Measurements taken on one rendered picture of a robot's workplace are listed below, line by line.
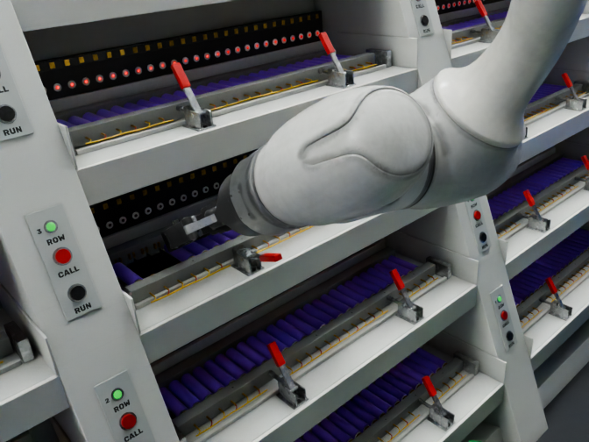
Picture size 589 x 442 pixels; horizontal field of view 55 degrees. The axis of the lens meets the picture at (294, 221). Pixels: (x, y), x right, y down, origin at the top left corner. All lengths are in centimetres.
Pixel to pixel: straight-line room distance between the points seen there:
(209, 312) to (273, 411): 18
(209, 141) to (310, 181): 31
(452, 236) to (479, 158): 54
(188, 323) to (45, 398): 18
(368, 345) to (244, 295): 26
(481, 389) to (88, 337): 74
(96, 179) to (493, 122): 43
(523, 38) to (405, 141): 13
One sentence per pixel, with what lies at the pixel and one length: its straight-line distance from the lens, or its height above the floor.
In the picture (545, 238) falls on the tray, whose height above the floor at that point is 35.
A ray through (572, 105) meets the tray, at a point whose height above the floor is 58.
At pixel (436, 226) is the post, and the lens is 110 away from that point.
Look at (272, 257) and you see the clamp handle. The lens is 72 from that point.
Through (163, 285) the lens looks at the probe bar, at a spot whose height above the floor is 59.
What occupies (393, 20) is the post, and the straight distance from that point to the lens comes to 105.
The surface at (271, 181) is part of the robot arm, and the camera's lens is 50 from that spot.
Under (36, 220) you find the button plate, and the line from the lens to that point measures 66.
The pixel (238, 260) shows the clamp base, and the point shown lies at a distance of 78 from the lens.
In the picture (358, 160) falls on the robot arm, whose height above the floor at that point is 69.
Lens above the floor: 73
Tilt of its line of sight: 9 degrees down
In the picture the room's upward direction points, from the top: 18 degrees counter-clockwise
